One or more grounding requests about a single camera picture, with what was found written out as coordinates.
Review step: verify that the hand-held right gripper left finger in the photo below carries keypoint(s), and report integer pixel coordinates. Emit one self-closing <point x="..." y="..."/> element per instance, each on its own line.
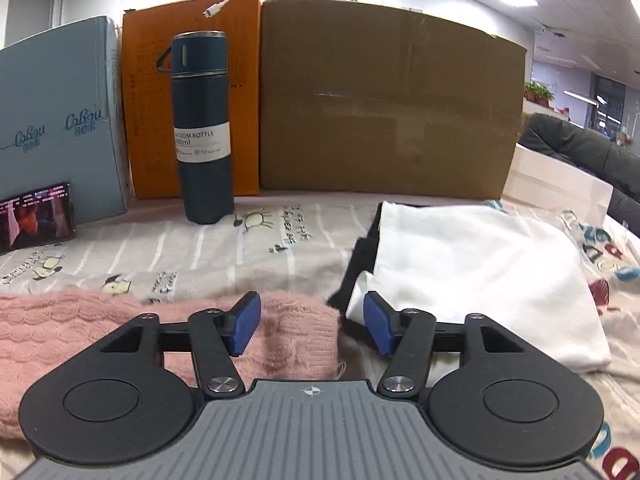
<point x="245" y="322"/>

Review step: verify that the smartphone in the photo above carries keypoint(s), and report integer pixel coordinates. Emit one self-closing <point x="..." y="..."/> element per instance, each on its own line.
<point x="35" y="220"/>

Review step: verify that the dark blue vacuum bottle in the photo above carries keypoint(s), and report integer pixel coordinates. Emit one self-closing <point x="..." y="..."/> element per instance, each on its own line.
<point x="202" y="180"/>

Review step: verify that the printed grey striped sheet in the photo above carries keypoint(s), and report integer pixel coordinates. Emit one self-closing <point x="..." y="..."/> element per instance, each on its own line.
<point x="190" y="250"/>

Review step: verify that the white shirt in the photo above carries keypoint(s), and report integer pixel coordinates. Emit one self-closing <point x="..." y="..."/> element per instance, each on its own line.
<point x="475" y="270"/>

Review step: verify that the white paper box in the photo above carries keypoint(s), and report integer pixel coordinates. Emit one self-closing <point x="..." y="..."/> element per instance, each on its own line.
<point x="555" y="185"/>

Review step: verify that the black leather sofa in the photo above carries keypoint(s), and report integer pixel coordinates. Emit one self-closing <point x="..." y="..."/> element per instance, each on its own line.
<point x="590" y="155"/>

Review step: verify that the light blue box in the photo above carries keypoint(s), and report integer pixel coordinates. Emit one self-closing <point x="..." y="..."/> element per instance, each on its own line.
<point x="55" y="85"/>

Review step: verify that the orange box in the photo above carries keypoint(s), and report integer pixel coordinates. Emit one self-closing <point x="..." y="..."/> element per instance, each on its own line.
<point x="150" y="110"/>

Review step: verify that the large brown cardboard box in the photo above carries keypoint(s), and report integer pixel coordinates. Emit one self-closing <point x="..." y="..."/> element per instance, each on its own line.
<point x="390" y="110"/>

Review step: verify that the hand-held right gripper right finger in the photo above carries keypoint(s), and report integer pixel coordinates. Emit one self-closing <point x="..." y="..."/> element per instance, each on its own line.
<point x="377" y="322"/>

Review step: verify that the potted green plant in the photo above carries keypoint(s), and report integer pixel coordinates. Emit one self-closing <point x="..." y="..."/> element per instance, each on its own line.
<point x="537" y="92"/>

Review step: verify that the pink knitted sweater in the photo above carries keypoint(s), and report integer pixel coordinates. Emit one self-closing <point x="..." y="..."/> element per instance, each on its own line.
<point x="65" y="330"/>

